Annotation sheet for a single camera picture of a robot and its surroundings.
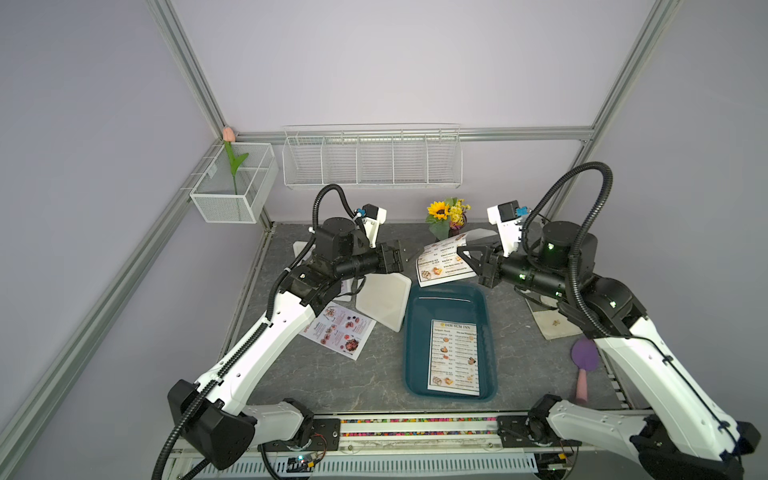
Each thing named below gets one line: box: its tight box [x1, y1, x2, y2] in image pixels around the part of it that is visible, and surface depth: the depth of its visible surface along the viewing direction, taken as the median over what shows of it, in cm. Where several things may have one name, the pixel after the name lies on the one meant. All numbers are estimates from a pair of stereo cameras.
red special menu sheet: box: [299, 301, 377, 361], surface depth 93 cm
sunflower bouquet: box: [426, 197, 472, 241], surface depth 91 cm
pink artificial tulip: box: [222, 127, 249, 195], surface depth 92 cm
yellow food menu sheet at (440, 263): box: [415, 234, 477, 288], surface depth 63 cm
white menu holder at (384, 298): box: [356, 272, 412, 332], surface depth 84 cm
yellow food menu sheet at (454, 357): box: [427, 319, 480, 396], surface depth 87 cm
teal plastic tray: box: [404, 282, 499, 402], surface depth 88 cm
